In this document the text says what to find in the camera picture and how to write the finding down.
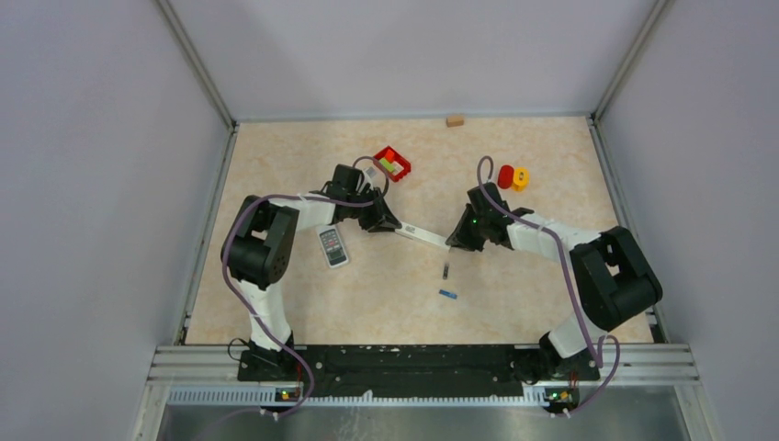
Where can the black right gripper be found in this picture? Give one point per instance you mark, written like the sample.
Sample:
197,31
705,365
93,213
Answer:
461,239

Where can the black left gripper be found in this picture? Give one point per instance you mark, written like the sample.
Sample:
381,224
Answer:
379,210

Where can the grey remote control with buttons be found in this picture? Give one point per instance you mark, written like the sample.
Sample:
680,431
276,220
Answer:
332,246

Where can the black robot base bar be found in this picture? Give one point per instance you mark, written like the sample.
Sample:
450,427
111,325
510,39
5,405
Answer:
415,371

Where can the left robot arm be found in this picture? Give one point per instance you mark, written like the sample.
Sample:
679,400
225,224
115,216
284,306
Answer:
257,250

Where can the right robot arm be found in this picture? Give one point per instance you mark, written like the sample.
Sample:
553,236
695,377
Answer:
608,277

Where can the blue AAA battery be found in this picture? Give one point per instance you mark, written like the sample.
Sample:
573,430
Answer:
448,294

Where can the red toy bin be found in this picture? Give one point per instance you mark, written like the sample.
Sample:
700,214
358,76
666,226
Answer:
399,159

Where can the red oval toy block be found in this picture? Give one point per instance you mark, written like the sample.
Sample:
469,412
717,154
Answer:
505,178

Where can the tan wooden block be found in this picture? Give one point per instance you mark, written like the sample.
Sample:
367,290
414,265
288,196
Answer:
453,121

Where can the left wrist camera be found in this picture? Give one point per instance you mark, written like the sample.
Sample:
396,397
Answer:
370,177

